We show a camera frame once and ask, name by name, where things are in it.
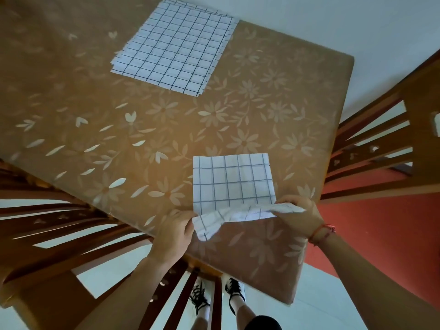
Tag person's left hand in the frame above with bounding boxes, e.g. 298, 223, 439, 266
148, 209, 197, 269

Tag wooden chair with sticker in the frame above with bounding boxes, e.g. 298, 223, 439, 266
319, 48, 440, 205

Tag person's right leg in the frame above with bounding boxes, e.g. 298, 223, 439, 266
235, 304, 257, 330

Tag black shorts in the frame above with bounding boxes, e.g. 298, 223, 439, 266
246, 315, 283, 330

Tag person's right hand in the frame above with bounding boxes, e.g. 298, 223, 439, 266
275, 194, 325, 243

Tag person's left forearm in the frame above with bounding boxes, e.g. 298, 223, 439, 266
74, 254, 178, 330

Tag red string bracelet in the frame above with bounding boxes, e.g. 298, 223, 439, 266
308, 223, 336, 247

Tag wooden table with floral cover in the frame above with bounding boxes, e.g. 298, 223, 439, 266
0, 0, 355, 305

